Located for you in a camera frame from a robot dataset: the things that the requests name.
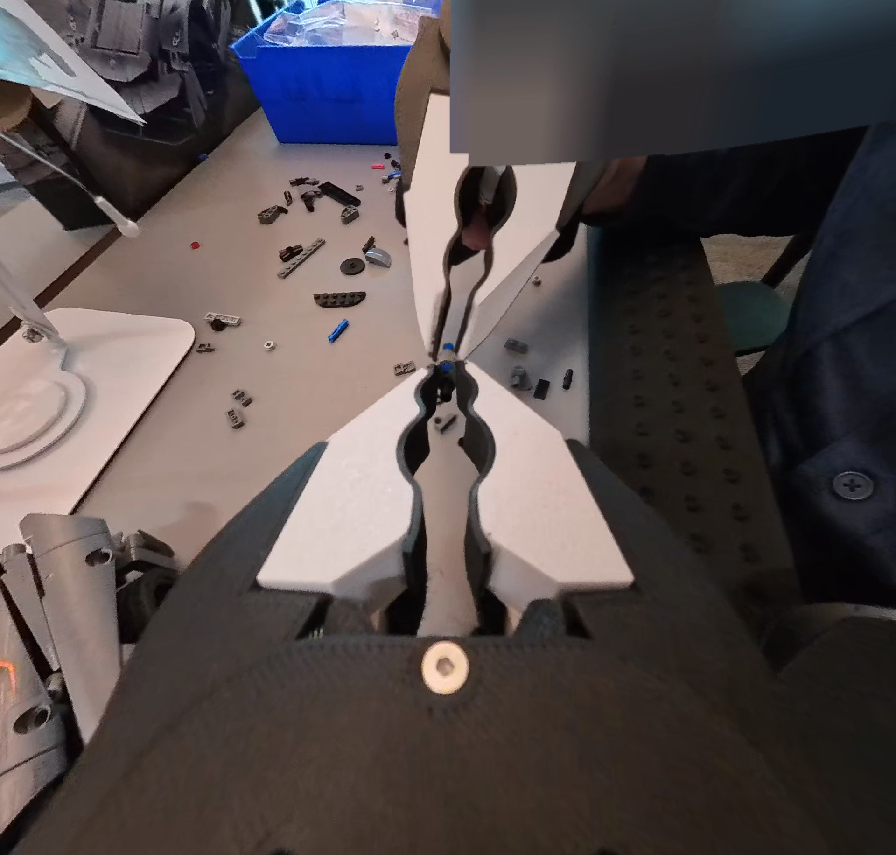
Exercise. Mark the lego instruction booklet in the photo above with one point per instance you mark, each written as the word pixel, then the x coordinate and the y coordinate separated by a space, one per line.
pixel 42 50

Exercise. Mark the small grey blue Lego assembly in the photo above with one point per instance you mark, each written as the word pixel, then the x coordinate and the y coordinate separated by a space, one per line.
pixel 444 379

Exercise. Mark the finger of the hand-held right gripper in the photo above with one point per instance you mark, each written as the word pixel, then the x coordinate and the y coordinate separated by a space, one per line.
pixel 427 239
pixel 511 274

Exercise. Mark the green chair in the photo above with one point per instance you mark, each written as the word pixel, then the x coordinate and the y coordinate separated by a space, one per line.
pixel 752 316

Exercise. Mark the scattered small lego pieces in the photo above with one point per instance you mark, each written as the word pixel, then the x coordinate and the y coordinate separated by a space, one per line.
pixel 340 299

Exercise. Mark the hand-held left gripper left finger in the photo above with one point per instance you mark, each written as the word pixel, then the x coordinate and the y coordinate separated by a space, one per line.
pixel 336 519

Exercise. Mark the grey lego car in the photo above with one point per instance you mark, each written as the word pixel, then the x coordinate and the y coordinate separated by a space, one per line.
pixel 70 589

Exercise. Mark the clear plastic bags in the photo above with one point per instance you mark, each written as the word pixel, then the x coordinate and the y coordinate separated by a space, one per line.
pixel 336 18

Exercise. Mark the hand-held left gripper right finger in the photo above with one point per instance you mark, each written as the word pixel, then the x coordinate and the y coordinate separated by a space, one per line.
pixel 553 519

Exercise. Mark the dark lego set box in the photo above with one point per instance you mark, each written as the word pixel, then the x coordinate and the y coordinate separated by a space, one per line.
pixel 140 43

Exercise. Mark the person's right forearm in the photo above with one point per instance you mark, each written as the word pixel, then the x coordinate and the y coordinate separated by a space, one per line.
pixel 735 190

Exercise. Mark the blue storage bin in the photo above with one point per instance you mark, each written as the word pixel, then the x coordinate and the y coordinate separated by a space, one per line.
pixel 329 92

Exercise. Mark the person's right hand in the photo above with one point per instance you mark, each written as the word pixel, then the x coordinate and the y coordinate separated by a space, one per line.
pixel 616 183

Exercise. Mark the person's dark jacket torso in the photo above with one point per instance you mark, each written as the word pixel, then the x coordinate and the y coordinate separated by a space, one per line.
pixel 840 414

